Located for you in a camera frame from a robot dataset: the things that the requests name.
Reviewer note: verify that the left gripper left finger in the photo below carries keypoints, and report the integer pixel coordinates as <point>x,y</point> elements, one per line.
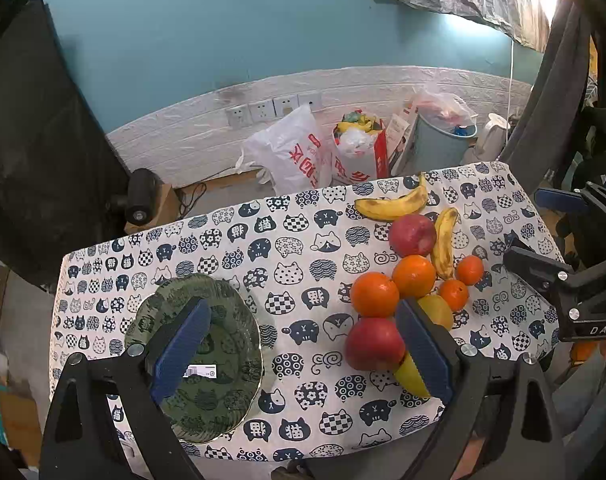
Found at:
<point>80,440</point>

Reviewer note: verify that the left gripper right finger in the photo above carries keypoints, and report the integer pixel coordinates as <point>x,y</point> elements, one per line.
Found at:
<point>524,441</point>

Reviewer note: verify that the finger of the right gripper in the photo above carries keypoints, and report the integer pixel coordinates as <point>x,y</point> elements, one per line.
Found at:
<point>591,199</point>
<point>546,274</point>

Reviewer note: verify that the small tangerine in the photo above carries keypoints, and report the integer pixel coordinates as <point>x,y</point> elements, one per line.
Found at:
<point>455,293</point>
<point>470,270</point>

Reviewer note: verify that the yellow pear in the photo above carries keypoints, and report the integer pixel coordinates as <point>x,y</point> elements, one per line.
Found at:
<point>437,310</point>

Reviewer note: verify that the banana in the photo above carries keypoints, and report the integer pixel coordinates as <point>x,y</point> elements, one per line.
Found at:
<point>391,210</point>
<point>442,255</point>

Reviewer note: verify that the large orange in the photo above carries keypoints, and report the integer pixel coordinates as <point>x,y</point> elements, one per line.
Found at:
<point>374,295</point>
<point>414,276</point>

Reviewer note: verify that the dark red apple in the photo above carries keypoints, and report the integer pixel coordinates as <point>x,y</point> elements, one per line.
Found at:
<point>412,234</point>

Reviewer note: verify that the green patterned plate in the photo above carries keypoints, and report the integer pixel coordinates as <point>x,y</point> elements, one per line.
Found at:
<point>202,408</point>

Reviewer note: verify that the white barcode label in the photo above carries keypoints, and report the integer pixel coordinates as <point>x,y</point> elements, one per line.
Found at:
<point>208,371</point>

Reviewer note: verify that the teal trash bin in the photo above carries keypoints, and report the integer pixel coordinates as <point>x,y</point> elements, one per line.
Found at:
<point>445,127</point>

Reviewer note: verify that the black cylinder speaker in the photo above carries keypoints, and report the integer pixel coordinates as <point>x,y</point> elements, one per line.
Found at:
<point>142,196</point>

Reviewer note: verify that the red paper bag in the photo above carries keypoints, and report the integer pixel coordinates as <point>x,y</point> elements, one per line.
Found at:
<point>359,151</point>

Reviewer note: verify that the cat pattern tablecloth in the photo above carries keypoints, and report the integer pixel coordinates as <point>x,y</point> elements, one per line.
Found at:
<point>293,259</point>

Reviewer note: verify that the white plastic shopping bag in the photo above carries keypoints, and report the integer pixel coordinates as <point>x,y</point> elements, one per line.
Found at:
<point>294,153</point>

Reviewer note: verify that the white wall socket strip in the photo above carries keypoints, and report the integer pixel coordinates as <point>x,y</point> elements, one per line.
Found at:
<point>268,110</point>

